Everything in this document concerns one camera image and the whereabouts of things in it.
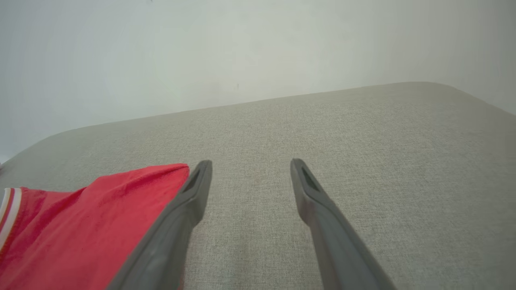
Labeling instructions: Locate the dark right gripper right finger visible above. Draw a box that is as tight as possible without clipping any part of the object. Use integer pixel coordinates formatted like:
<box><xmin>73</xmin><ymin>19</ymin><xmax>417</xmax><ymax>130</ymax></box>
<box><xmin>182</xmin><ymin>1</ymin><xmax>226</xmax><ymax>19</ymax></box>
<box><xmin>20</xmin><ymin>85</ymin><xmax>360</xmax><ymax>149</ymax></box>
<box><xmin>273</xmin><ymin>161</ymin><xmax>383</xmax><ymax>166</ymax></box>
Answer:
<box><xmin>290</xmin><ymin>158</ymin><xmax>398</xmax><ymax>290</ymax></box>

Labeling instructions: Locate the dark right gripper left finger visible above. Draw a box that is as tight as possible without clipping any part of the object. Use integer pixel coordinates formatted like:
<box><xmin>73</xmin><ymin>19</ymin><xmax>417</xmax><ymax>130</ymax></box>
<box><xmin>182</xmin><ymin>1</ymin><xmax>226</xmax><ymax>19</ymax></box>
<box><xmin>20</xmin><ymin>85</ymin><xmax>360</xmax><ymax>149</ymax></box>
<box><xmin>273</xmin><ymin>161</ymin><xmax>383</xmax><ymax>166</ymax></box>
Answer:
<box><xmin>107</xmin><ymin>160</ymin><xmax>213</xmax><ymax>290</ymax></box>

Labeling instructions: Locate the red Bulls 23 jersey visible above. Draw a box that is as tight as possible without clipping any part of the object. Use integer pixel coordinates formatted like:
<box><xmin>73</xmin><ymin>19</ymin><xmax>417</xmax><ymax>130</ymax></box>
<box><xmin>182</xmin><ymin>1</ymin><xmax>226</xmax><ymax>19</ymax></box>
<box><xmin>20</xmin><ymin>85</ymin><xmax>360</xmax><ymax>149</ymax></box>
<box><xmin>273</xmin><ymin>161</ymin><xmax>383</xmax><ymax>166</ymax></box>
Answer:
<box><xmin>0</xmin><ymin>163</ymin><xmax>190</xmax><ymax>290</ymax></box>

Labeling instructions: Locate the grey fabric sofa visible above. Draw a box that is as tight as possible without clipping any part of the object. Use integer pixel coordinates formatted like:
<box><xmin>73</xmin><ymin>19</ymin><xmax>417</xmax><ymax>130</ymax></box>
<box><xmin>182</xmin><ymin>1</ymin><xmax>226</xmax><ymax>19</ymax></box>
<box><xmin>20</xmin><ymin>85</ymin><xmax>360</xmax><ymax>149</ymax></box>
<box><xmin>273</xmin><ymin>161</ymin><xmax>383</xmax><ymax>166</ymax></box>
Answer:
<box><xmin>0</xmin><ymin>82</ymin><xmax>516</xmax><ymax>290</ymax></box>

